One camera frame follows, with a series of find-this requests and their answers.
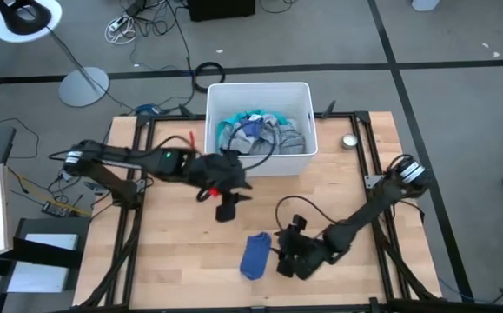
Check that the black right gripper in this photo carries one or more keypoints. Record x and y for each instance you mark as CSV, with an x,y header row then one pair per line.
x,y
305,254

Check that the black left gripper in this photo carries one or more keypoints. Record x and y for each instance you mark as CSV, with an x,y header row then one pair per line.
x,y
216,171

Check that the blue sock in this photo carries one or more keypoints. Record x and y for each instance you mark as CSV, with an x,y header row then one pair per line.
x,y
255,256
253,128

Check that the grey sweatshirt garment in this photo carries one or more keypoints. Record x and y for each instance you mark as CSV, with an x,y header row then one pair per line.
x,y
290,139

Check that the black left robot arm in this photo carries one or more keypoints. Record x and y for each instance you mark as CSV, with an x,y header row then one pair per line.
x,y
147,160

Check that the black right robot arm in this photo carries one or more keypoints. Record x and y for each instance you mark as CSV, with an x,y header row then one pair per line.
x,y
364,213

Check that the white plastic laundry basket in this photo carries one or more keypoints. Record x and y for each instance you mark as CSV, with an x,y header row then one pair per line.
x,y
260,97

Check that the round silver tin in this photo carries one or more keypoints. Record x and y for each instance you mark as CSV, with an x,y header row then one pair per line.
x,y
349,141

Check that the black box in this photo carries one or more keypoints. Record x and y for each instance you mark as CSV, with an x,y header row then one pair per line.
x,y
220,8

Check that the black electronic device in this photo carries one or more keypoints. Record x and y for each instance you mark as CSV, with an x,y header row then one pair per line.
x,y
55,209

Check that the white round-top floor stand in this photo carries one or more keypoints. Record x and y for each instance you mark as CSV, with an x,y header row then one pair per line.
x,y
84,87

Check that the white power strip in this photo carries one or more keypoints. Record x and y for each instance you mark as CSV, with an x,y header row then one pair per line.
x,y
118,24

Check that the black cabinet with white panels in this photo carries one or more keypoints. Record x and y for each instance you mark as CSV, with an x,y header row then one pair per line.
x,y
38,254

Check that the white container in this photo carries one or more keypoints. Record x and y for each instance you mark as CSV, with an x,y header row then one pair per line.
x,y
425,4

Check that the black headset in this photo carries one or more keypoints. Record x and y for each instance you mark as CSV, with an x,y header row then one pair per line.
x,y
23,19

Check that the grey metal bracket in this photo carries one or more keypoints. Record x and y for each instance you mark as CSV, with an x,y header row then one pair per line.
x,y
370,181

